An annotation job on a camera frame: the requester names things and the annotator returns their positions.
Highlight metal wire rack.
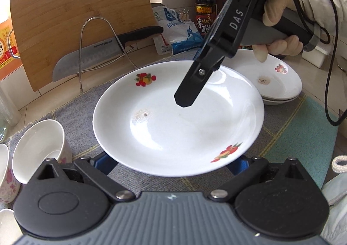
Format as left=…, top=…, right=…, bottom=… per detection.
left=77, top=16, right=138, bottom=93

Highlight white blue salt bag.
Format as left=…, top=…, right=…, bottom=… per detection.
left=151, top=3, right=207, bottom=56

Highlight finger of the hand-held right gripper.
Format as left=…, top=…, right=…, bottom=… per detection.
left=173, top=48, right=222, bottom=109

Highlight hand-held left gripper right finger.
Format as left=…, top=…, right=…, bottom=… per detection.
left=209, top=155, right=312, bottom=204

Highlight white pink-flower bowl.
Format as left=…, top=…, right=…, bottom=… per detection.
left=12, top=119, right=73, bottom=185
left=0, top=208, right=24, bottom=245
left=0, top=143, right=22, bottom=204

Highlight binder clips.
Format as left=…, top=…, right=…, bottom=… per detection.
left=177, top=9, right=191, bottom=22

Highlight person's right hand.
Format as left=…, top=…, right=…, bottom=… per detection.
left=252, top=0, right=304, bottom=63

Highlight black-handled kitchen knife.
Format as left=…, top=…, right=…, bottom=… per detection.
left=52, top=26, right=165, bottom=83

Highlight dark vinegar bottle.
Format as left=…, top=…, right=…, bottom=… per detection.
left=195, top=0, right=222, bottom=40

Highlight grey green checked cloth mat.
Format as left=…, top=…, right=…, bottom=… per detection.
left=0, top=55, right=340, bottom=193

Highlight orange cooking wine bottle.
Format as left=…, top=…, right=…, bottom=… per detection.
left=0, top=18, right=24, bottom=82

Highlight white fruit-print plate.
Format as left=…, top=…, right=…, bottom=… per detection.
left=92, top=61, right=265, bottom=176
left=221, top=49, right=303, bottom=100
left=260, top=90, right=302, bottom=106

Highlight black cable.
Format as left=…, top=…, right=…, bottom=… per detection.
left=282, top=0, right=347, bottom=126

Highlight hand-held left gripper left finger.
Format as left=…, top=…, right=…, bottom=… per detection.
left=35, top=151, right=135, bottom=204

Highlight person's white jacket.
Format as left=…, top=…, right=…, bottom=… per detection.
left=321, top=155, right=347, bottom=245

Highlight white plastic container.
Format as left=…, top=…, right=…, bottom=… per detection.
left=302, top=44, right=332, bottom=68

